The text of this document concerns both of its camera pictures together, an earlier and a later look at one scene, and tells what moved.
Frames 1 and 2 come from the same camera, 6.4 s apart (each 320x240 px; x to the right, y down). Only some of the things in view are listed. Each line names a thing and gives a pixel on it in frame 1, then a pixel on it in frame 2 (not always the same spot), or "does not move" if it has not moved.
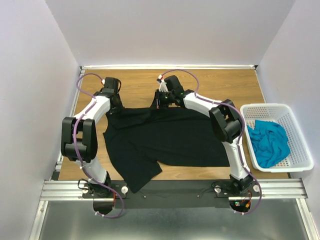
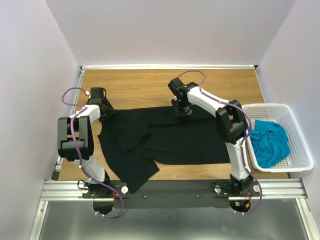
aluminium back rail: (168, 67) does not move
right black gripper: (158, 104) to (185, 113)
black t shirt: (139, 139) does not move
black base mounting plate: (176, 194) does not move
